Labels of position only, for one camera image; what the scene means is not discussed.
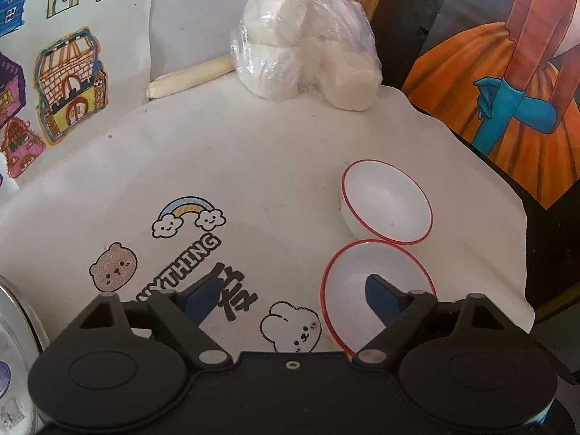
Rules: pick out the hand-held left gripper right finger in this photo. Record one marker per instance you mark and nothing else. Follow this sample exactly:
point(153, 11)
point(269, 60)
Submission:
point(380, 299)

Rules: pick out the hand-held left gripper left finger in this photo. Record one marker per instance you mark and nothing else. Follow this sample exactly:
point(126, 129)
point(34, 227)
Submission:
point(201, 299)

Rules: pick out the white red-rimmed ceramic bowl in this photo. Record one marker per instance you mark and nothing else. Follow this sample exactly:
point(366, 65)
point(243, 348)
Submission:
point(349, 290)
point(385, 199)

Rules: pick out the stainless steel plate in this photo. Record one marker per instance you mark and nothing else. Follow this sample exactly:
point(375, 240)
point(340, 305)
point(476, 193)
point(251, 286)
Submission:
point(13, 326)

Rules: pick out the white cartoon printed tablecloth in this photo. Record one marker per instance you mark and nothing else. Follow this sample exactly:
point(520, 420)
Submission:
point(249, 167)

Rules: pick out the rolled white paper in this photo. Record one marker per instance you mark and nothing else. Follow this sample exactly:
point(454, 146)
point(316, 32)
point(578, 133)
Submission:
point(190, 76)

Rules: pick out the orange dress woman painting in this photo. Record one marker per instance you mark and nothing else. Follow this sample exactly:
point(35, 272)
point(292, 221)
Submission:
point(453, 77)

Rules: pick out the colourful houses drawing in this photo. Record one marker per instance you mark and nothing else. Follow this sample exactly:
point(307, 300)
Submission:
point(122, 77)

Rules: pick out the plastic bag of steamed buns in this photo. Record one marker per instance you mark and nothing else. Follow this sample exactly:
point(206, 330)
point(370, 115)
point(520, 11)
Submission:
point(317, 54)

